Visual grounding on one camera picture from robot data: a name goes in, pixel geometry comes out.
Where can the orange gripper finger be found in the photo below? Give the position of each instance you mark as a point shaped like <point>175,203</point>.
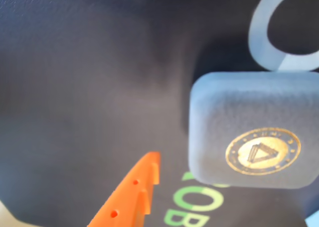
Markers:
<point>129,194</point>

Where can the grey square case gold emblem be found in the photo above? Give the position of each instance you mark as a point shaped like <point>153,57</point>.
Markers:
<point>224,112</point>

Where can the white cardboard box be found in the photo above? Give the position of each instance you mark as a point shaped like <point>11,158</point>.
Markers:
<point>314,223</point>

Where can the dark blue WOWROBO mat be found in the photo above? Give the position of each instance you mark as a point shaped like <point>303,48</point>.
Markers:
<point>74,87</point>

